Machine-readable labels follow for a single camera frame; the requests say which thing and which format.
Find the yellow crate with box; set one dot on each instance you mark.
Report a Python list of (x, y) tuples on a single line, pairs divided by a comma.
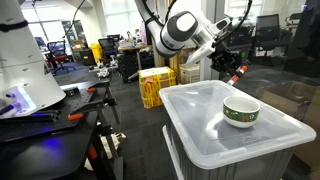
[(151, 81)]

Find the grey plastic storage bin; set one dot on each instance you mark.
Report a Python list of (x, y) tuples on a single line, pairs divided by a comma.
[(270, 166)]

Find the red office chair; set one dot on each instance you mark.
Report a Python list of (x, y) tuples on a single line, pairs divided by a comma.
[(58, 55)]

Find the orange handled black clamp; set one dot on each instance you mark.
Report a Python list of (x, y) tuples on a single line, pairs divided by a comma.
[(96, 105)]

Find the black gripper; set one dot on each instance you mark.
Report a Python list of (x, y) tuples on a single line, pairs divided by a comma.
[(226, 62)]

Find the black perforated robot table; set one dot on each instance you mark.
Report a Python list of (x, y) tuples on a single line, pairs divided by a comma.
[(59, 155)]

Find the red and white marker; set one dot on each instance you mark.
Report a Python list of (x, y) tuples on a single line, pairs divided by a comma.
[(239, 74)]

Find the white and green cup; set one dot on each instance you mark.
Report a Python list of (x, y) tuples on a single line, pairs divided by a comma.
[(240, 111)]

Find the black office chair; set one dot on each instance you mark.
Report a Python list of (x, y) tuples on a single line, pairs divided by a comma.
[(267, 37)]

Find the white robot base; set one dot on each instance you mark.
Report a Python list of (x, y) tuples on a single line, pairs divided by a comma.
[(26, 86)]

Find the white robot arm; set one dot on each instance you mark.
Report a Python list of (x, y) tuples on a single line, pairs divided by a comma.
[(185, 24)]

